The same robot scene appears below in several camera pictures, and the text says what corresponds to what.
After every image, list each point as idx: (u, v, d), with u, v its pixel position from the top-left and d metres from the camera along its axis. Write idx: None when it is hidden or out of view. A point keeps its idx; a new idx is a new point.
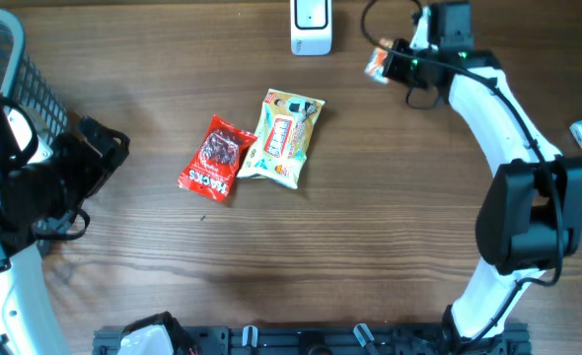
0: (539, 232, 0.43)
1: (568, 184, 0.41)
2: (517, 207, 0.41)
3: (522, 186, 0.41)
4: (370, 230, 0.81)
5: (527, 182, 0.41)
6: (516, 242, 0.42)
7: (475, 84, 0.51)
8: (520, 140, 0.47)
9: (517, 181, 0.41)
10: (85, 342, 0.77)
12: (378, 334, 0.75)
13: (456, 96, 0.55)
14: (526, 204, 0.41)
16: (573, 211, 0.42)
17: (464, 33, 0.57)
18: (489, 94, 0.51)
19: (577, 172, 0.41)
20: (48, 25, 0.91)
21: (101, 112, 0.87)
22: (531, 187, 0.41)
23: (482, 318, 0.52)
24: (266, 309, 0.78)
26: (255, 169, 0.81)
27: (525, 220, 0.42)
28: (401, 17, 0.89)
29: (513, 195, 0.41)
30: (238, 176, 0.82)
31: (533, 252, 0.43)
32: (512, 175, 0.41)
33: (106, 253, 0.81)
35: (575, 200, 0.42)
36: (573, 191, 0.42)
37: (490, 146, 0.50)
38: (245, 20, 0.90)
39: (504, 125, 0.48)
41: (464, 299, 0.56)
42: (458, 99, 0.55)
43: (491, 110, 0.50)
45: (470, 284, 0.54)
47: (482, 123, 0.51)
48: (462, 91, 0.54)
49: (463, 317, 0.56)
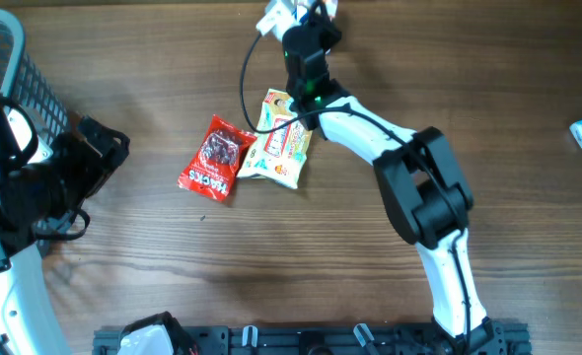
0: (434, 199, 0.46)
1: (431, 150, 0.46)
2: (400, 187, 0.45)
3: (393, 169, 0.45)
4: (370, 231, 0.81)
5: (397, 167, 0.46)
6: (419, 218, 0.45)
7: (334, 111, 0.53)
8: (380, 136, 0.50)
9: (389, 169, 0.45)
10: (85, 342, 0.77)
12: (378, 334, 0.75)
13: (328, 129, 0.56)
14: (406, 183, 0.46)
16: (450, 171, 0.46)
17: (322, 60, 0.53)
18: (347, 115, 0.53)
19: (433, 138, 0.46)
20: (47, 25, 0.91)
21: (101, 112, 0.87)
22: (401, 169, 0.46)
23: (455, 304, 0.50)
24: (266, 309, 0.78)
26: (255, 169, 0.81)
27: (415, 197, 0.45)
28: (400, 18, 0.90)
29: (391, 178, 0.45)
30: (238, 176, 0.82)
31: (437, 221, 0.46)
32: (383, 165, 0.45)
33: (106, 253, 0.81)
35: (445, 160, 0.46)
36: (439, 155, 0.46)
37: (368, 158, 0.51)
38: (245, 20, 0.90)
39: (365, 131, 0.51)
41: (436, 303, 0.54)
42: (332, 133, 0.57)
43: (353, 129, 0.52)
45: (431, 282, 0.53)
47: (354, 141, 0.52)
48: (329, 125, 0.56)
49: (442, 319, 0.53)
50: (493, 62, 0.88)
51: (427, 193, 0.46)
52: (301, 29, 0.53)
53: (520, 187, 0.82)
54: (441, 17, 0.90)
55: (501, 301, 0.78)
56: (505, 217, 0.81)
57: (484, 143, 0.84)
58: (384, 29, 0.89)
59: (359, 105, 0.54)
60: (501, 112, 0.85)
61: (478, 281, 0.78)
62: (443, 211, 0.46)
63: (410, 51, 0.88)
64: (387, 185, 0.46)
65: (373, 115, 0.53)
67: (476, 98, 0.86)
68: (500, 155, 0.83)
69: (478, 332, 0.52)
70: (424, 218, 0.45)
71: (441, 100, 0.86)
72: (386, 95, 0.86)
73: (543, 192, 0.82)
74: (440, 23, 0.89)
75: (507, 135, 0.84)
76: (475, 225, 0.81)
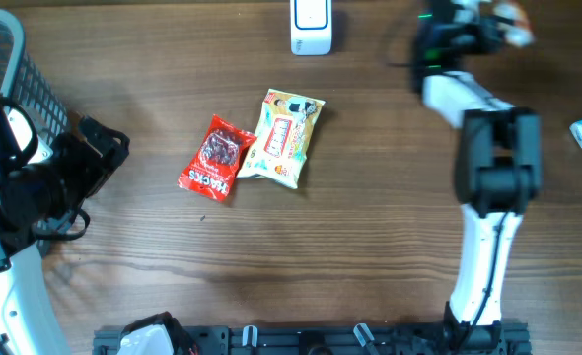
0: (500, 170, 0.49)
1: (522, 125, 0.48)
2: (479, 146, 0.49)
3: (476, 128, 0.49)
4: (370, 230, 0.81)
5: (480, 124, 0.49)
6: (481, 180, 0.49)
7: (446, 77, 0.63)
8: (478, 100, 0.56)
9: (473, 122, 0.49)
10: (85, 342, 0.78)
12: (378, 334, 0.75)
13: (433, 95, 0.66)
14: (483, 143, 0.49)
16: (531, 153, 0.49)
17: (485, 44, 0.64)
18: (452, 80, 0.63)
19: (528, 115, 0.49)
20: (47, 25, 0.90)
21: (101, 112, 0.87)
22: (488, 129, 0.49)
23: (474, 289, 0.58)
24: (266, 309, 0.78)
26: (255, 169, 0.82)
27: (485, 160, 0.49)
28: (400, 17, 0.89)
29: (471, 135, 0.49)
30: (238, 176, 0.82)
31: (495, 189, 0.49)
32: (471, 116, 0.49)
33: (106, 253, 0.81)
35: (531, 139, 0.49)
36: (526, 132, 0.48)
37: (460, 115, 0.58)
38: (245, 20, 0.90)
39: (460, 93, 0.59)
41: (458, 286, 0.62)
42: (436, 99, 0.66)
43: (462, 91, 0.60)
45: (464, 263, 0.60)
47: (452, 103, 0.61)
48: (437, 90, 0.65)
49: (456, 301, 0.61)
50: None
51: (501, 163, 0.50)
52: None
53: None
54: None
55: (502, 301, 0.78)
56: None
57: None
58: (384, 29, 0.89)
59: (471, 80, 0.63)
60: None
61: None
62: (505, 183, 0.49)
63: (410, 51, 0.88)
64: (467, 140, 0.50)
65: (474, 87, 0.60)
67: None
68: None
69: (480, 330, 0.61)
70: (484, 182, 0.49)
71: None
72: (386, 95, 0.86)
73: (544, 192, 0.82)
74: None
75: None
76: None
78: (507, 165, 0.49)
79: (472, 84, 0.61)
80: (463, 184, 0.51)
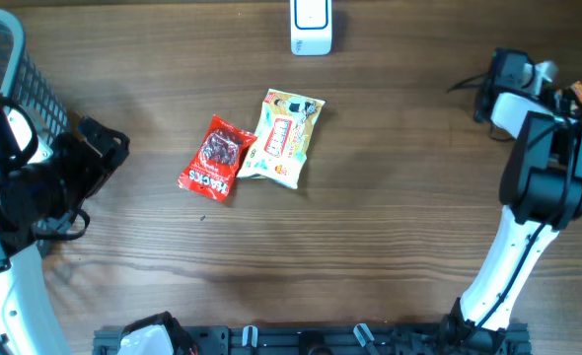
0: (550, 176, 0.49)
1: None
2: (536, 147, 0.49)
3: (537, 127, 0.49)
4: (370, 230, 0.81)
5: (545, 126, 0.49)
6: (530, 181, 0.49)
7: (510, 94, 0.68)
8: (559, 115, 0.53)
9: (536, 121, 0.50)
10: (85, 342, 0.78)
12: (378, 334, 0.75)
13: (497, 110, 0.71)
14: (542, 146, 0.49)
16: None
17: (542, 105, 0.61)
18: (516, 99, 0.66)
19: None
20: (47, 25, 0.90)
21: (101, 113, 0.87)
22: (549, 133, 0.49)
23: (489, 290, 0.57)
24: (265, 309, 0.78)
26: (255, 168, 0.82)
27: (540, 163, 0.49)
28: (401, 17, 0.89)
29: (533, 133, 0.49)
30: (238, 176, 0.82)
31: (541, 195, 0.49)
32: (535, 116, 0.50)
33: (106, 253, 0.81)
35: None
36: None
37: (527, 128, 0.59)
38: (245, 20, 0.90)
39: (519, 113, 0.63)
41: (472, 285, 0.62)
42: (499, 111, 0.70)
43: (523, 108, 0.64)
45: (484, 262, 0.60)
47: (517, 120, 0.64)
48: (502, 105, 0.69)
49: (467, 300, 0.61)
50: None
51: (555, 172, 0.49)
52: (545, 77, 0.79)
53: None
54: (442, 17, 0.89)
55: None
56: None
57: (485, 142, 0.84)
58: (384, 29, 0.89)
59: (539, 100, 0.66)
60: None
61: None
62: (551, 191, 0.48)
63: (410, 51, 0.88)
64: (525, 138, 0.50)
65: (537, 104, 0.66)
67: None
68: (500, 155, 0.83)
69: (485, 333, 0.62)
70: (532, 185, 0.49)
71: (441, 100, 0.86)
72: (386, 95, 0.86)
73: None
74: (441, 23, 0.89)
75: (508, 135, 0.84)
76: (475, 225, 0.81)
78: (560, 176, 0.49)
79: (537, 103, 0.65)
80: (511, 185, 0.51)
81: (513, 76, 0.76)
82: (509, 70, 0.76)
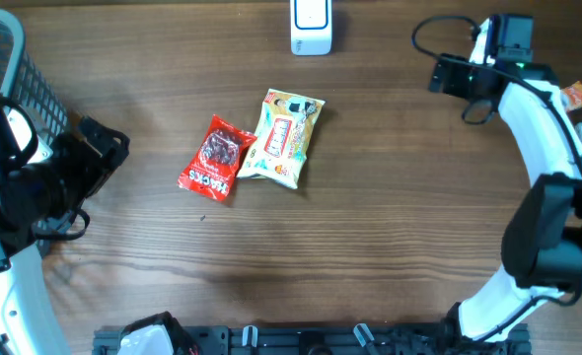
0: (563, 248, 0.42)
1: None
2: (552, 221, 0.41)
3: (554, 200, 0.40)
4: (370, 230, 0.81)
5: (564, 197, 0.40)
6: (543, 257, 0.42)
7: (531, 94, 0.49)
8: (566, 152, 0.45)
9: (554, 192, 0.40)
10: (85, 342, 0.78)
12: (378, 334, 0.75)
13: (505, 105, 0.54)
14: (559, 220, 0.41)
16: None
17: (523, 46, 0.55)
18: (540, 105, 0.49)
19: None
20: (47, 25, 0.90)
21: (101, 113, 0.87)
22: (567, 204, 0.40)
23: (486, 320, 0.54)
24: (265, 309, 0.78)
26: (255, 168, 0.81)
27: (555, 238, 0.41)
28: (400, 17, 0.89)
29: (548, 207, 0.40)
30: (238, 176, 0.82)
31: (555, 270, 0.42)
32: (550, 186, 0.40)
33: (106, 253, 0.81)
35: None
36: None
37: (523, 146, 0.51)
38: (245, 20, 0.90)
39: (550, 136, 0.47)
41: (475, 303, 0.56)
42: (508, 108, 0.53)
43: (543, 123, 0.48)
45: (484, 288, 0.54)
47: (534, 141, 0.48)
48: (514, 101, 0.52)
49: (470, 317, 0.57)
50: None
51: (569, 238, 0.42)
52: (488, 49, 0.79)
53: (520, 187, 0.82)
54: (442, 17, 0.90)
55: None
56: (505, 217, 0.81)
57: (484, 143, 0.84)
58: (384, 29, 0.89)
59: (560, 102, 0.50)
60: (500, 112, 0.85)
61: (477, 281, 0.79)
62: (566, 267, 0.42)
63: (410, 50, 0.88)
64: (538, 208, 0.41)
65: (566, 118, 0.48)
67: None
68: (500, 155, 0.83)
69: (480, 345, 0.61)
70: (543, 262, 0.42)
71: (441, 100, 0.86)
72: (386, 95, 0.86)
73: None
74: (441, 23, 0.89)
75: (508, 135, 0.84)
76: (475, 225, 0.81)
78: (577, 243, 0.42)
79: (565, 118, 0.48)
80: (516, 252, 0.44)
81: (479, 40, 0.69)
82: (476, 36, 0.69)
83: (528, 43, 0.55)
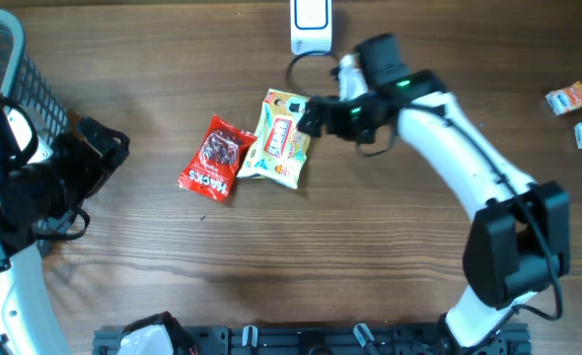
0: (526, 262, 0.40)
1: (546, 208, 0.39)
2: (505, 253, 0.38)
3: (500, 234, 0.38)
4: (370, 230, 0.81)
5: (506, 228, 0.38)
6: (509, 285, 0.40)
7: (427, 116, 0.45)
8: (486, 172, 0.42)
9: (496, 228, 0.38)
10: (85, 342, 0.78)
12: (378, 334, 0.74)
13: (406, 130, 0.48)
14: (511, 248, 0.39)
16: (559, 237, 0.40)
17: (396, 65, 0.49)
18: (443, 124, 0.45)
19: (555, 197, 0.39)
20: (47, 25, 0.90)
21: (101, 112, 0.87)
22: (512, 232, 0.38)
23: (479, 328, 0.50)
24: (265, 308, 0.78)
26: (254, 169, 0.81)
27: (512, 265, 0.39)
28: (400, 17, 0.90)
29: (495, 244, 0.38)
30: (238, 176, 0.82)
31: (525, 290, 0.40)
32: (489, 223, 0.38)
33: (106, 253, 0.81)
35: (560, 222, 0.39)
36: (556, 216, 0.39)
37: (440, 171, 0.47)
38: (245, 20, 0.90)
39: (467, 160, 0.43)
41: (461, 312, 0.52)
42: (409, 135, 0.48)
43: (454, 147, 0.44)
45: (466, 299, 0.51)
47: (455, 170, 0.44)
48: (413, 127, 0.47)
49: (460, 328, 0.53)
50: (493, 62, 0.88)
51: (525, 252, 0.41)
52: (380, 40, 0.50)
53: None
54: (442, 17, 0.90)
55: None
56: None
57: None
58: (384, 29, 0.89)
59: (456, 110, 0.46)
60: (500, 113, 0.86)
61: None
62: (534, 280, 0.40)
63: (410, 51, 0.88)
64: (486, 246, 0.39)
65: (472, 131, 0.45)
67: (475, 98, 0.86)
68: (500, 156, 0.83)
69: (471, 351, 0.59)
70: (513, 288, 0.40)
71: None
72: None
73: None
74: (440, 23, 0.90)
75: (508, 135, 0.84)
76: None
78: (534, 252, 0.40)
79: (472, 130, 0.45)
80: (482, 287, 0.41)
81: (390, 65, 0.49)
82: (385, 60, 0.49)
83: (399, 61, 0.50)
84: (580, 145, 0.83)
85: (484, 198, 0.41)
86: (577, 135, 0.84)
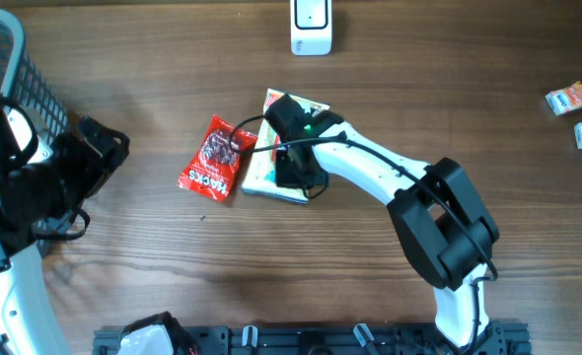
0: (454, 235, 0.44)
1: (449, 183, 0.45)
2: (425, 234, 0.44)
3: (413, 217, 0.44)
4: (369, 230, 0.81)
5: (414, 211, 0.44)
6: (446, 262, 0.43)
7: (330, 144, 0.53)
8: (389, 171, 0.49)
9: (406, 214, 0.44)
10: (85, 342, 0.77)
12: (378, 334, 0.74)
13: (326, 160, 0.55)
14: (428, 227, 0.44)
16: (472, 205, 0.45)
17: (300, 115, 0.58)
18: (345, 147, 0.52)
19: (451, 171, 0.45)
20: (47, 25, 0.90)
21: (101, 113, 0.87)
22: (422, 212, 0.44)
23: (463, 320, 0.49)
24: (266, 309, 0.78)
26: (263, 181, 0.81)
27: (438, 243, 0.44)
28: (400, 18, 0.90)
29: (410, 227, 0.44)
30: (244, 188, 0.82)
31: (462, 262, 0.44)
32: (400, 212, 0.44)
33: (105, 253, 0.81)
35: (466, 192, 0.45)
36: (459, 187, 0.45)
37: (365, 187, 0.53)
38: (245, 20, 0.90)
39: (371, 168, 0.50)
41: (444, 313, 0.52)
42: (328, 164, 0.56)
43: (357, 162, 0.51)
45: (437, 297, 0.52)
47: (365, 177, 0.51)
48: (326, 157, 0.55)
49: (449, 329, 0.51)
50: (493, 62, 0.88)
51: (448, 231, 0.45)
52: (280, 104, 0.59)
53: (521, 187, 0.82)
54: (441, 17, 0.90)
55: (502, 301, 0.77)
56: (506, 216, 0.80)
57: (484, 142, 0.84)
58: (384, 29, 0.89)
59: (352, 130, 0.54)
60: (500, 113, 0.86)
61: None
62: (468, 248, 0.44)
63: (410, 51, 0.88)
64: (407, 232, 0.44)
65: (369, 144, 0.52)
67: (475, 98, 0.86)
68: (500, 156, 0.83)
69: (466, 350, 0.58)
70: (450, 264, 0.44)
71: (441, 100, 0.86)
72: (386, 94, 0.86)
73: (544, 192, 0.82)
74: (440, 23, 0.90)
75: (508, 135, 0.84)
76: None
78: (457, 228, 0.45)
79: (370, 143, 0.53)
80: (428, 272, 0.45)
81: (298, 116, 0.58)
82: (290, 115, 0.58)
83: (301, 110, 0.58)
84: (580, 145, 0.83)
85: (392, 191, 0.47)
86: (577, 135, 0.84)
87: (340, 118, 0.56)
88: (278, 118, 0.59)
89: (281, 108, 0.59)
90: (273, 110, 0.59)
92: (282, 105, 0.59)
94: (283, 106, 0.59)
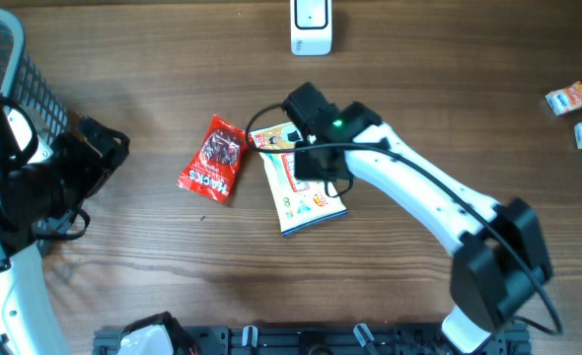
0: (514, 283, 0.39)
1: (520, 229, 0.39)
2: (493, 284, 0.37)
3: (487, 267, 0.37)
4: (369, 231, 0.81)
5: (487, 259, 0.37)
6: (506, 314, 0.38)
7: (372, 154, 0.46)
8: (449, 203, 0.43)
9: (478, 263, 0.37)
10: (85, 342, 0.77)
12: (378, 334, 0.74)
13: (360, 169, 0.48)
14: (496, 275, 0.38)
16: (536, 250, 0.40)
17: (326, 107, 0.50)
18: (391, 160, 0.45)
19: (522, 214, 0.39)
20: (47, 25, 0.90)
21: (101, 113, 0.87)
22: (493, 260, 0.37)
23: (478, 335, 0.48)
24: (265, 309, 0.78)
26: (299, 214, 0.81)
27: (503, 293, 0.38)
28: (400, 18, 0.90)
29: (481, 277, 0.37)
30: (283, 231, 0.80)
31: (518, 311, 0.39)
32: (472, 260, 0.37)
33: (106, 253, 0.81)
35: (536, 237, 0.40)
36: (529, 234, 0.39)
37: (410, 211, 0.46)
38: (245, 20, 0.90)
39: (426, 193, 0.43)
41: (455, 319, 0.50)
42: (362, 173, 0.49)
43: (407, 182, 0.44)
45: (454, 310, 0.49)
47: (414, 202, 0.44)
48: (363, 167, 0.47)
49: (459, 336, 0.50)
50: (493, 62, 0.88)
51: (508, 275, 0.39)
52: (304, 92, 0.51)
53: (521, 187, 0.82)
54: (441, 18, 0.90)
55: None
56: None
57: (484, 142, 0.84)
58: (384, 29, 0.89)
59: (398, 139, 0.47)
60: (500, 113, 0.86)
61: None
62: (525, 298, 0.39)
63: (410, 51, 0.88)
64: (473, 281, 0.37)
65: (419, 160, 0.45)
67: (475, 98, 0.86)
68: (500, 156, 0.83)
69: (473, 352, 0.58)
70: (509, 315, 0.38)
71: (441, 100, 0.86)
72: (387, 94, 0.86)
73: (544, 192, 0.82)
74: (440, 24, 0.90)
75: (508, 135, 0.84)
76: None
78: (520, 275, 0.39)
79: (420, 159, 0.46)
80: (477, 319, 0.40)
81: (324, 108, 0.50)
82: (316, 107, 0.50)
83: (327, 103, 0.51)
84: (581, 145, 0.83)
85: (455, 231, 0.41)
86: (577, 135, 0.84)
87: (378, 119, 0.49)
88: (302, 108, 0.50)
89: (304, 99, 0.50)
90: (296, 100, 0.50)
92: (306, 94, 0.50)
94: (306, 96, 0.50)
